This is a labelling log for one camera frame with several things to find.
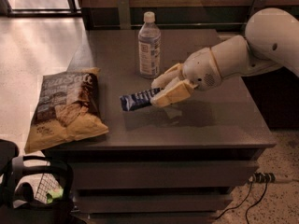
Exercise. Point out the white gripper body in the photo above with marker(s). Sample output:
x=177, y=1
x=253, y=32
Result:
x=198, y=67

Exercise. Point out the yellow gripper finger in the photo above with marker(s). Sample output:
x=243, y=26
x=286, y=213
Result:
x=174, y=92
x=164, y=79

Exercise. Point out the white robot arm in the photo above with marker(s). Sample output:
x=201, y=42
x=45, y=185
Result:
x=270, y=41

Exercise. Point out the green item in bag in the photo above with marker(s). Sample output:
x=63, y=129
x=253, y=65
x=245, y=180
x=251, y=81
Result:
x=54, y=194

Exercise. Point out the white power strip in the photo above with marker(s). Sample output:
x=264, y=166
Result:
x=270, y=178

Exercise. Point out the clear plastic water bottle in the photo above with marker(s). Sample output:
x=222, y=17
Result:
x=149, y=47

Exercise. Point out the brown sea salt chip bag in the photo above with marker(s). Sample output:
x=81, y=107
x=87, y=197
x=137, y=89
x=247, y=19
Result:
x=67, y=110

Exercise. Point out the blue rxbar blueberry bar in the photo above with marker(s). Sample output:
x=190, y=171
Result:
x=132, y=102

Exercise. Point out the wire mesh basket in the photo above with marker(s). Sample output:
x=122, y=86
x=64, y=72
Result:
x=46, y=183

